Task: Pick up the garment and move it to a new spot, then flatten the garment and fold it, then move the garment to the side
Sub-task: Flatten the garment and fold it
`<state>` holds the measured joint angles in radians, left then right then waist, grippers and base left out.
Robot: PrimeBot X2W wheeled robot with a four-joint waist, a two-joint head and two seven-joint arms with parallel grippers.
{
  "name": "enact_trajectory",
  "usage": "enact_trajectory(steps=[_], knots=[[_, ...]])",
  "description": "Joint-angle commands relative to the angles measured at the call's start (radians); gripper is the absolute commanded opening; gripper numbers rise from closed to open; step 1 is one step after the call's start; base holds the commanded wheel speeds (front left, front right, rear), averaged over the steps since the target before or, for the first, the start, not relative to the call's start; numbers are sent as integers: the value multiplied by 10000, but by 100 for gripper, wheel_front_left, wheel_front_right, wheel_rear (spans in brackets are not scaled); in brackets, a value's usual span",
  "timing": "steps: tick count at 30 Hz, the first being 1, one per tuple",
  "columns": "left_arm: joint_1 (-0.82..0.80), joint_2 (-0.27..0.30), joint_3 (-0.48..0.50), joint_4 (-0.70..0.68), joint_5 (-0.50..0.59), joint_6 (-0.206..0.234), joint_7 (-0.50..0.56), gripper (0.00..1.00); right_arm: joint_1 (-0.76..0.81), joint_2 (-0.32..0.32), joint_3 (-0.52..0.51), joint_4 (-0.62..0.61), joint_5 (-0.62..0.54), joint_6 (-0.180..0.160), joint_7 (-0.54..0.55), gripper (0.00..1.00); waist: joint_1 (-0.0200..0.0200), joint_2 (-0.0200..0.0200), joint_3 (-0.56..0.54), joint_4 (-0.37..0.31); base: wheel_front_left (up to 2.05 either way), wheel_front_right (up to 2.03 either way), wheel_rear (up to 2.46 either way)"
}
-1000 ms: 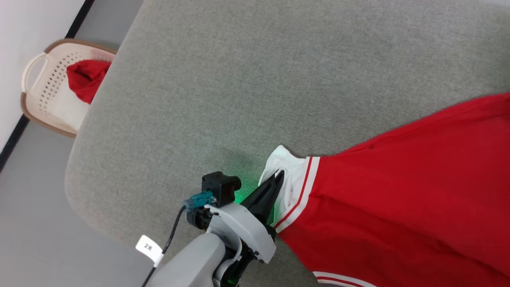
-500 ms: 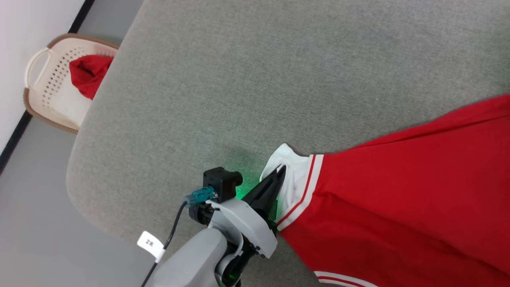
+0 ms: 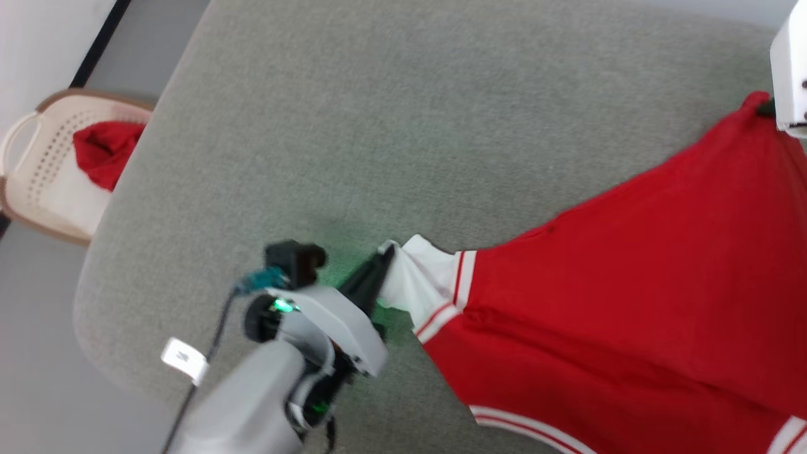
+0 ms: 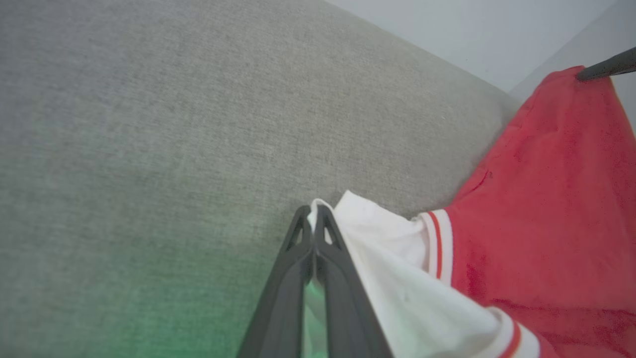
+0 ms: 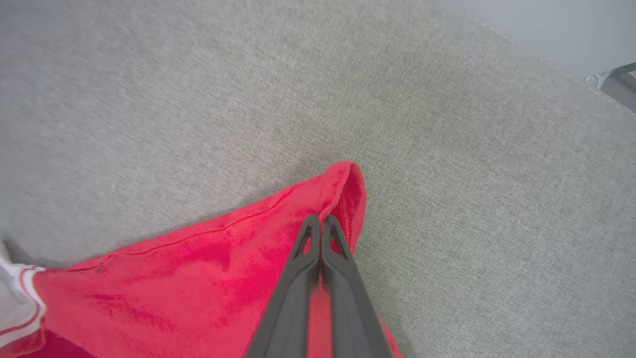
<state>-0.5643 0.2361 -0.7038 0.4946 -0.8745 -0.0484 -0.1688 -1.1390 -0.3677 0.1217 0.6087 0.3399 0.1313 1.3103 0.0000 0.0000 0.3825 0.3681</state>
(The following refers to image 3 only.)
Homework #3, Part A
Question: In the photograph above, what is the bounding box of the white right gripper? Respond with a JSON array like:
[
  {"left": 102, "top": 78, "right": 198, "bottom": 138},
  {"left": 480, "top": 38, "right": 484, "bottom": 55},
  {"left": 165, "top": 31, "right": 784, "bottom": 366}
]
[{"left": 757, "top": 0, "right": 807, "bottom": 139}]

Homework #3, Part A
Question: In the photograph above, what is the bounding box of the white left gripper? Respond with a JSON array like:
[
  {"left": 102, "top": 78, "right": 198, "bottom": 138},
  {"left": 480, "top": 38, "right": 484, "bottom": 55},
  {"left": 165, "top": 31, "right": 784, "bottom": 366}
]
[{"left": 245, "top": 245, "right": 395, "bottom": 379}]

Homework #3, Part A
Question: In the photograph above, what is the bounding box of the red basketball jersey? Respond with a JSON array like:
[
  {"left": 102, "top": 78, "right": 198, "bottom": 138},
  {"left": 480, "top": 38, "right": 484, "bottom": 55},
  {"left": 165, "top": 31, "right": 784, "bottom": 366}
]
[{"left": 378, "top": 91, "right": 807, "bottom": 454}]

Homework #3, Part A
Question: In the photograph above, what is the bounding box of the red crumpled garment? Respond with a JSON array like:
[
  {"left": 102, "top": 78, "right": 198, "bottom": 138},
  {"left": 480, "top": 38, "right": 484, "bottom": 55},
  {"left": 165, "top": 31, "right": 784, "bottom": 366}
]
[{"left": 73, "top": 121, "right": 147, "bottom": 192}]

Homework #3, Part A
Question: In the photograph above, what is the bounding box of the cream plastic laundry basket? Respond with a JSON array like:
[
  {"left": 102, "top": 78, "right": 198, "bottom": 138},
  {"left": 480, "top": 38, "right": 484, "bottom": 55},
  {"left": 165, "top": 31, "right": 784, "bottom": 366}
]
[{"left": 0, "top": 88, "right": 156, "bottom": 247}]

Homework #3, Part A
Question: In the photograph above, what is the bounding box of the black baseboard strip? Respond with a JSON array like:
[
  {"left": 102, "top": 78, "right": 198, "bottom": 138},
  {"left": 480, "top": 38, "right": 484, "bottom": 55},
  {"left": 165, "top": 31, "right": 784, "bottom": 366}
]
[{"left": 69, "top": 0, "right": 132, "bottom": 89}]

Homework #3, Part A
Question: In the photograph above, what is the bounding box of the teal left cable connector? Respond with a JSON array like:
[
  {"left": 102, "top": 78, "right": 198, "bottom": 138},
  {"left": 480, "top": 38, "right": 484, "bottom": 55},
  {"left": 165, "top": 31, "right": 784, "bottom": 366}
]
[{"left": 235, "top": 267, "right": 291, "bottom": 296}]

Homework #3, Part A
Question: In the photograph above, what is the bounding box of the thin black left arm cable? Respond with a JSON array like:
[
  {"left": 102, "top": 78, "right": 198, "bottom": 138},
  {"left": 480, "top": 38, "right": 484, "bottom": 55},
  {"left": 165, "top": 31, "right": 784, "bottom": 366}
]
[{"left": 163, "top": 287, "right": 243, "bottom": 454}]

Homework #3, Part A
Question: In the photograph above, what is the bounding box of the white cable label tag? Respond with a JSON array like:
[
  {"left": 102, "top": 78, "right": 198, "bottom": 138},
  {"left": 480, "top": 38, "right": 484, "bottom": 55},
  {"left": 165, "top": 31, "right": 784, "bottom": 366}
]
[{"left": 161, "top": 337, "right": 209, "bottom": 387}]

